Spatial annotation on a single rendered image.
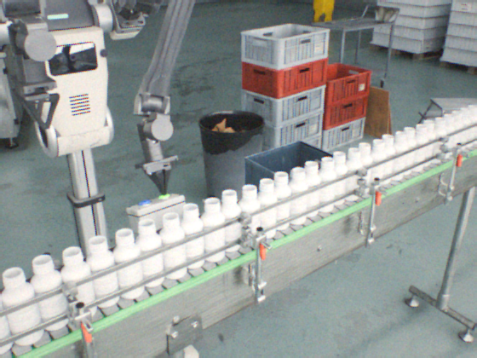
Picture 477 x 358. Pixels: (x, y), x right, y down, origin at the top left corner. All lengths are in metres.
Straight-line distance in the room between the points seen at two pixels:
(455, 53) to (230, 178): 5.35
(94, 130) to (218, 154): 1.63
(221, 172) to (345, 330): 1.31
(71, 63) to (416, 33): 7.23
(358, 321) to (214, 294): 1.44
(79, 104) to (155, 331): 0.73
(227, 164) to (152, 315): 2.07
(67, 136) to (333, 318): 1.64
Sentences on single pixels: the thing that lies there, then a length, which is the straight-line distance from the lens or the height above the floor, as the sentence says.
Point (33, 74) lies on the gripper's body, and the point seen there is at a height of 1.50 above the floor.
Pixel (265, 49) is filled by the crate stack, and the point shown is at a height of 1.01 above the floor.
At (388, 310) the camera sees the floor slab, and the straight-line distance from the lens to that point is 2.71.
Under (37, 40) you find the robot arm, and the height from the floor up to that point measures 1.58.
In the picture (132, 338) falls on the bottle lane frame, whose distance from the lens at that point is 1.20.
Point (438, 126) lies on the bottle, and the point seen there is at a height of 1.14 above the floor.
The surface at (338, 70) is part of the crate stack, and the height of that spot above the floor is 0.60.
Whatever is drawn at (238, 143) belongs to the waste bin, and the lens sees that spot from 3.09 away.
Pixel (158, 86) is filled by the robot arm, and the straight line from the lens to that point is 1.26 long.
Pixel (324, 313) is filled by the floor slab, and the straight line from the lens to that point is 2.62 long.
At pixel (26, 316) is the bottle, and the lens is 1.07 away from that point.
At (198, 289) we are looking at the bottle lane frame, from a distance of 1.22.
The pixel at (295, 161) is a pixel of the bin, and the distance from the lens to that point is 2.14.
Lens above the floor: 1.74
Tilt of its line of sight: 27 degrees down
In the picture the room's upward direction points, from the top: straight up
